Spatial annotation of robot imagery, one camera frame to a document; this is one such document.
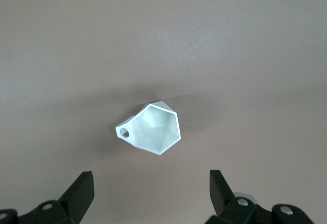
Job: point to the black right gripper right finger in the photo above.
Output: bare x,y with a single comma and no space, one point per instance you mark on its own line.
222,198

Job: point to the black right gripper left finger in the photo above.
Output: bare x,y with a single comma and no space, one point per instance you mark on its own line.
74,198

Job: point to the white faceted cup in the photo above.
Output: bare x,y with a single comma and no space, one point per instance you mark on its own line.
158,134

